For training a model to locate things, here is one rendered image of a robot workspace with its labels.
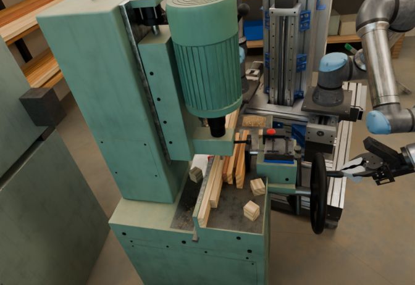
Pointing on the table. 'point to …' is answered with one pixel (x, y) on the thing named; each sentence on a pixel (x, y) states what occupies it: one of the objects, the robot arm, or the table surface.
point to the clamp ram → (250, 152)
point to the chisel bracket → (225, 149)
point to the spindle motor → (207, 50)
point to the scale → (205, 179)
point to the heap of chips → (254, 121)
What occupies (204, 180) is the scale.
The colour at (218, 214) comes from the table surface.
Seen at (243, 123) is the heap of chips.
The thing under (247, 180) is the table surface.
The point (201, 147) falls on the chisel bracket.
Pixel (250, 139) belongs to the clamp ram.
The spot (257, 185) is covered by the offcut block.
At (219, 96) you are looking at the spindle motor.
